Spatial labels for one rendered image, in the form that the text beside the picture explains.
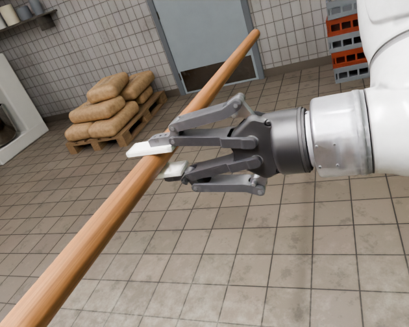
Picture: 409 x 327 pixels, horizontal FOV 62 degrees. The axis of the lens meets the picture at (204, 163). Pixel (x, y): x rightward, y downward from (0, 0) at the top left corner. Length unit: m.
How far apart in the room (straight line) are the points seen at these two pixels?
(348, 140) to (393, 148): 0.04
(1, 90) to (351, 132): 5.14
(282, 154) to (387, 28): 0.17
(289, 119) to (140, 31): 4.29
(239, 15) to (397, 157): 3.84
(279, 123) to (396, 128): 0.11
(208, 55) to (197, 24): 0.37
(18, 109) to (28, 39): 1.02
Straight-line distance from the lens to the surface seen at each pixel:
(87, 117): 3.94
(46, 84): 5.78
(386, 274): 1.73
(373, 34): 0.43
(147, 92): 4.41
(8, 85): 5.39
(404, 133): 0.35
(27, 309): 0.31
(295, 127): 0.37
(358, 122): 0.35
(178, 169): 0.45
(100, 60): 5.04
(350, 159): 0.36
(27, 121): 5.44
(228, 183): 0.44
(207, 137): 0.41
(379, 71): 0.40
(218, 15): 4.19
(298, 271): 1.76
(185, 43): 4.39
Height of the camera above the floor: 1.34
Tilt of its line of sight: 29 degrees down
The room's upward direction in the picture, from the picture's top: 20 degrees counter-clockwise
